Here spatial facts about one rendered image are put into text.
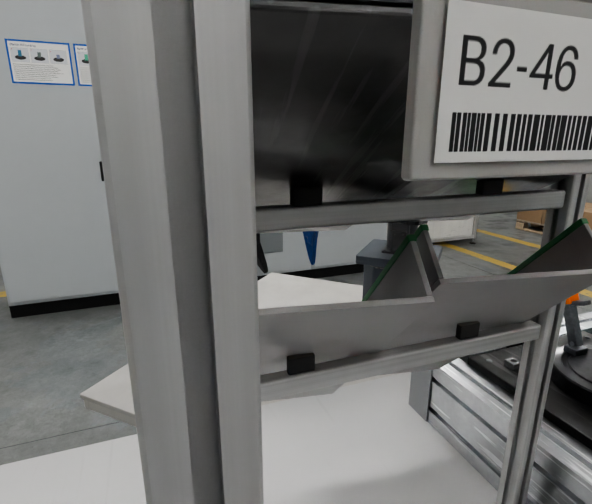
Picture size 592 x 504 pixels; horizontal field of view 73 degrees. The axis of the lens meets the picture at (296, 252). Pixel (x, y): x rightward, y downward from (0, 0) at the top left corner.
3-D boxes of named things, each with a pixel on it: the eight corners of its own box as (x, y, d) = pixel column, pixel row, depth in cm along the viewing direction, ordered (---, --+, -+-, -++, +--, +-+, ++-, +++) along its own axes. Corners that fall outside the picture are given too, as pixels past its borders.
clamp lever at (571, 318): (564, 346, 55) (554, 291, 56) (574, 343, 56) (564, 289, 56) (590, 349, 52) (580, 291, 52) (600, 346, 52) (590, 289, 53)
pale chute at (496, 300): (340, 379, 49) (334, 344, 51) (438, 369, 51) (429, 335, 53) (439, 283, 25) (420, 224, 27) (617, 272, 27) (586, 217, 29)
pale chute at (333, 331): (218, 406, 44) (217, 365, 46) (333, 393, 46) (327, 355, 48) (194, 320, 20) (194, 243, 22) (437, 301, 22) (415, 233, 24)
